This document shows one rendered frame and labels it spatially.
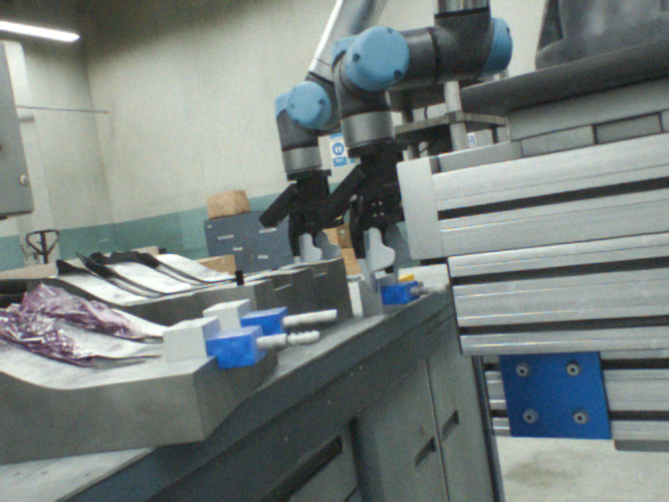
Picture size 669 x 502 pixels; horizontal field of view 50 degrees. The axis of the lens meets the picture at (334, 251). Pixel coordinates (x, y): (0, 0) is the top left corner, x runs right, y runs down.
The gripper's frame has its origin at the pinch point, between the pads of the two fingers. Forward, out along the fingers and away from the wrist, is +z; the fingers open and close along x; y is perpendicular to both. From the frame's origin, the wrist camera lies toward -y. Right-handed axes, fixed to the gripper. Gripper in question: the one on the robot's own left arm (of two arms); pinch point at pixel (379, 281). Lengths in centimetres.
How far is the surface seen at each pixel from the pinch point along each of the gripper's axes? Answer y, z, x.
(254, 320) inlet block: 8.3, -1.9, -37.4
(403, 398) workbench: -5.9, 21.4, 10.7
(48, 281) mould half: -32.8, -8.3, -32.7
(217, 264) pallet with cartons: -368, 15, 336
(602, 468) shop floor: -15, 85, 139
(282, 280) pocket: -3.5, -3.6, -18.1
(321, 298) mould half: -3.0, 0.2, -11.0
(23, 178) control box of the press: -93, -30, 5
